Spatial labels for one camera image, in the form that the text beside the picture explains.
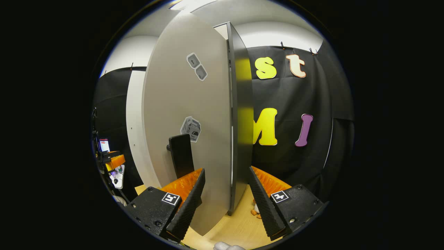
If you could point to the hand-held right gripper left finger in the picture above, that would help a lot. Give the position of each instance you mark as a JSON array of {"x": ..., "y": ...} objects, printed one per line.
[{"x": 189, "y": 205}]

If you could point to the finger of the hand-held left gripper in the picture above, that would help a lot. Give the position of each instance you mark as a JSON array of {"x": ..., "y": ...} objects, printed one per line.
[{"x": 117, "y": 161}]

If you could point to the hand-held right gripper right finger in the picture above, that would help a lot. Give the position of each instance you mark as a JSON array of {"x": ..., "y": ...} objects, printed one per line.
[{"x": 265, "y": 208}]

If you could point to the light grey cabinet door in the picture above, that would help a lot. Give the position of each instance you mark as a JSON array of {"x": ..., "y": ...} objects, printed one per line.
[
  {"x": 180, "y": 97},
  {"x": 135, "y": 121}
]

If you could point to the black backdrop cloth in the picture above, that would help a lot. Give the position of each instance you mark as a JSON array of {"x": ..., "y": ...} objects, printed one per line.
[
  {"x": 291, "y": 93},
  {"x": 111, "y": 104}
]

